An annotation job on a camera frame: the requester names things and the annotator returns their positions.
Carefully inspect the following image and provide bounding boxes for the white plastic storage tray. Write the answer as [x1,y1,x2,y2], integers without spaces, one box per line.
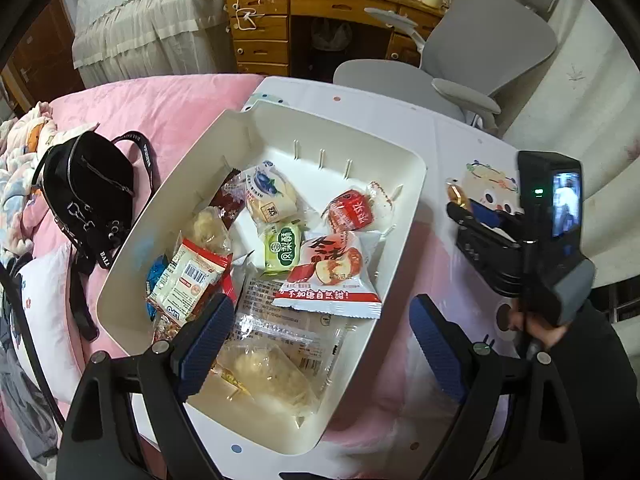
[95,98,429,456]

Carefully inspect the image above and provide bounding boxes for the blue white cookie packet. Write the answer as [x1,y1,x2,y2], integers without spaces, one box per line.
[145,255,169,321]

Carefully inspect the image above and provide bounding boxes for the blueberry cake packet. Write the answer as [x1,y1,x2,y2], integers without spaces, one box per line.
[243,160,298,224]

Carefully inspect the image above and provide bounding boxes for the patterned fleece blanket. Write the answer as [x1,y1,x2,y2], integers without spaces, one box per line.
[1,102,99,266]

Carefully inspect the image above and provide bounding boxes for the person right hand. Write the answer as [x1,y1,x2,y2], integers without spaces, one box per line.
[509,299,570,350]

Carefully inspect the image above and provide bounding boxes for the orange oats bar packet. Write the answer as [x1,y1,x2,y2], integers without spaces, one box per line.
[210,361,248,394]

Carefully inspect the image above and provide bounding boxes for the white pillow with print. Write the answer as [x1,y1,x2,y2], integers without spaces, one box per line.
[18,244,85,404]

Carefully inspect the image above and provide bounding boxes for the white floral curtain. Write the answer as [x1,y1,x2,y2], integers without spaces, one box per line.
[479,0,640,340]

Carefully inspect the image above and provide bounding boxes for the small yellow candy packet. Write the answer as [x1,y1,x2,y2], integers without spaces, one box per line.
[447,181,472,211]

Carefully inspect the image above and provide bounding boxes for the red hawthorn snack packet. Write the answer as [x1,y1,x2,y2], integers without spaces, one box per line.
[322,181,395,233]

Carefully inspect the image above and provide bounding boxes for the wooden desk with drawers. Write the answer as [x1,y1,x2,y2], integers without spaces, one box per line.
[224,0,444,82]

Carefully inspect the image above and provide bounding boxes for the grey office chair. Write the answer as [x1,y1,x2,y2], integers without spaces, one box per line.
[333,0,559,133]

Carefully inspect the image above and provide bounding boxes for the green pineapple cake packet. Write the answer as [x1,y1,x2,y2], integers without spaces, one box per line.
[262,222,302,274]

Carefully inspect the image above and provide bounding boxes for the round yellow rice cracker packet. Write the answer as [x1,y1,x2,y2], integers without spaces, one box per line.
[182,206,232,256]

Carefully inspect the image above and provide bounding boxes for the dark raisin red-edged packet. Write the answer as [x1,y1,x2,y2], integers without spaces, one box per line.
[152,312,181,344]

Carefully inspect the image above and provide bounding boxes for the red white apple chips bag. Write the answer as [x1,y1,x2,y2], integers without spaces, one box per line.
[272,231,382,320]

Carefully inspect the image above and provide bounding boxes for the dark brown star snack packet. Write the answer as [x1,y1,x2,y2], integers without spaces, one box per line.
[209,169,245,229]

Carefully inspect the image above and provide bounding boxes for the large clear rice cake pack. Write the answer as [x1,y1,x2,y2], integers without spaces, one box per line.
[231,274,349,396]

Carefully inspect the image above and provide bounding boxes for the black handbag with strap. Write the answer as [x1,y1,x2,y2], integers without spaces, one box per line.
[32,131,157,341]

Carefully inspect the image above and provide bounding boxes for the brown wooden door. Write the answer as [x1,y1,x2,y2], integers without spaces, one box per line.
[1,0,85,116]

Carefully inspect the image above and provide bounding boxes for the clear bag yellow puffs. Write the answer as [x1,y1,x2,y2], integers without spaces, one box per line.
[217,339,319,418]

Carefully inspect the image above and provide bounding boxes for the white red-edged cracker packet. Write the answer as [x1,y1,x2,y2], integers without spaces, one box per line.
[148,238,232,326]

